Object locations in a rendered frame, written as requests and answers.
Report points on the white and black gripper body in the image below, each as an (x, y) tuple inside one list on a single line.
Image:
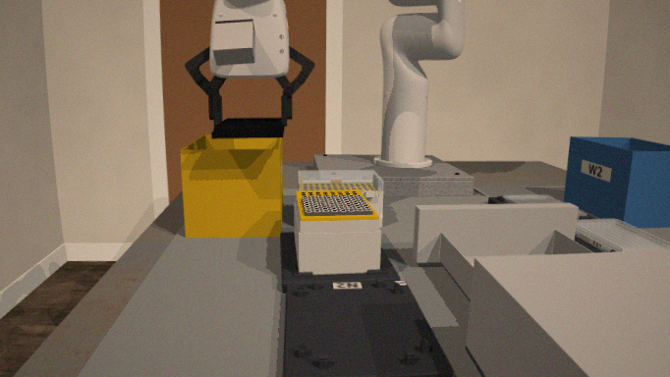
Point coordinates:
[(270, 21)]

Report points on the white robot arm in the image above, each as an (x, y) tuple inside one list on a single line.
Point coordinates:
[(405, 40)]

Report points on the blue open-top bin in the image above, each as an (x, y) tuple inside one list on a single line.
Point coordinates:
[(620, 177)]

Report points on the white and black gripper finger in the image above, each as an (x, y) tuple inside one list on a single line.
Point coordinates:
[(290, 88), (209, 87)]

